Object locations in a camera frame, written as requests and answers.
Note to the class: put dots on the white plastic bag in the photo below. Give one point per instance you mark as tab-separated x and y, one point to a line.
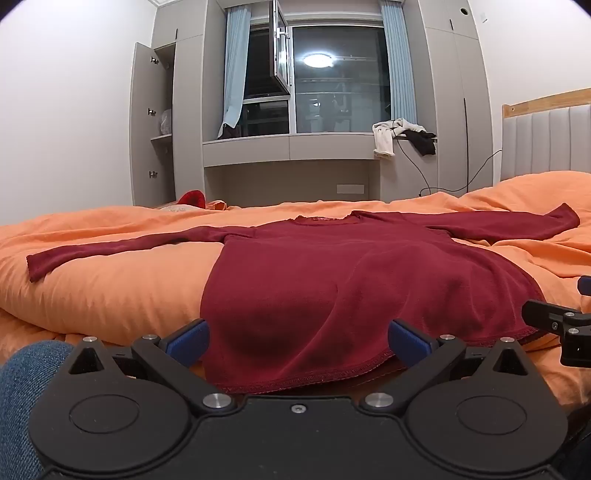
165	122

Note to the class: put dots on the person's leg in jeans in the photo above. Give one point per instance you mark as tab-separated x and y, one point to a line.
21	406

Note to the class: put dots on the white wall socket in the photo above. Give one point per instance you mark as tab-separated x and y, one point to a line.
351	189

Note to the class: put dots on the open grey wardrobe door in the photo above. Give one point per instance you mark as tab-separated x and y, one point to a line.
141	124

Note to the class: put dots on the red hat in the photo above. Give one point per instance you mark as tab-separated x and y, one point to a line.
191	198

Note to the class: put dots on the open window sash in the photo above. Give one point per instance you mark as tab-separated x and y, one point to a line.
280	46

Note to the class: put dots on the grey windowsill cabinet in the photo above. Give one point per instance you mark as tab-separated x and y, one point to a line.
286	147

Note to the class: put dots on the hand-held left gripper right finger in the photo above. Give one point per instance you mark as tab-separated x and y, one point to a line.
408	341

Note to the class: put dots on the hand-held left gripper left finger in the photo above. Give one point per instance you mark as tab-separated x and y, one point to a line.
189	340

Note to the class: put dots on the grey padded wooden headboard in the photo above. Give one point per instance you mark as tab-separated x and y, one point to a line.
549	138

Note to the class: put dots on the orange blanket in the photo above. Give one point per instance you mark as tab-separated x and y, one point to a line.
115	286

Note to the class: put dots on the grey wardrobe with round hole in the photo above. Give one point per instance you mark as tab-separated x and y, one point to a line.
455	92

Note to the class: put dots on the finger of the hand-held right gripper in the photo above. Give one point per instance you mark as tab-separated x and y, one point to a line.
586	285
547	316

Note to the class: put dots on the light blue curtain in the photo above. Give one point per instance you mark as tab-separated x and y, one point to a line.
399	69
234	69

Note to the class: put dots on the window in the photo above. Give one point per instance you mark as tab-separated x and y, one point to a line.
341	78

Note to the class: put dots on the dark red sweater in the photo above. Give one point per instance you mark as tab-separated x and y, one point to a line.
351	286

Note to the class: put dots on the grey wardrobe with shelves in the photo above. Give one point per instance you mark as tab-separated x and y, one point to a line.
189	92

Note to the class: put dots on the white cloth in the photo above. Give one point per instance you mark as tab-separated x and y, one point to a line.
385	136

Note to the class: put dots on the black cloth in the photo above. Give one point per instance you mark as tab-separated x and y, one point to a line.
422	141

